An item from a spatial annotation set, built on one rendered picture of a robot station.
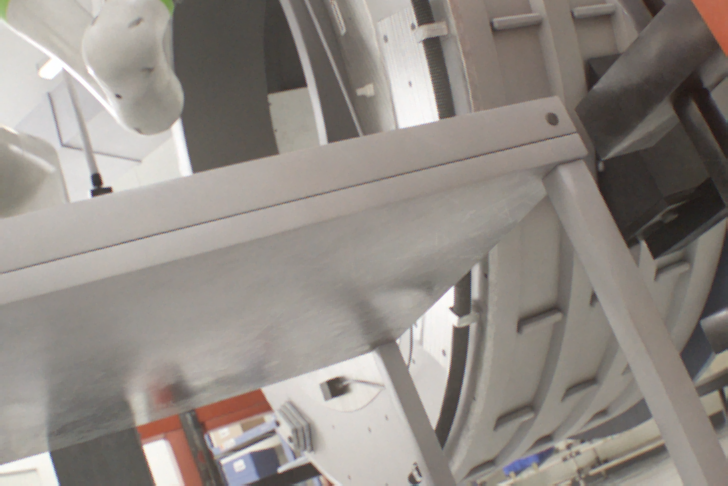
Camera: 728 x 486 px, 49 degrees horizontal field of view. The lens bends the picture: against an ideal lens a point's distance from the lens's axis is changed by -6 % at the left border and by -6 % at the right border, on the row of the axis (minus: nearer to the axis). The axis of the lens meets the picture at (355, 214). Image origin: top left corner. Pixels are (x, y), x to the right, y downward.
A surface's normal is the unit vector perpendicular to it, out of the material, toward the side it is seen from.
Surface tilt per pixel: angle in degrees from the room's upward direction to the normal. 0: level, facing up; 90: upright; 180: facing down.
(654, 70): 90
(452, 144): 90
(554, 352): 115
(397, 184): 90
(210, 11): 162
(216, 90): 134
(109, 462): 90
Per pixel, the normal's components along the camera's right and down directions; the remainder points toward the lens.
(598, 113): -0.89, 0.23
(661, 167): 0.27, -0.43
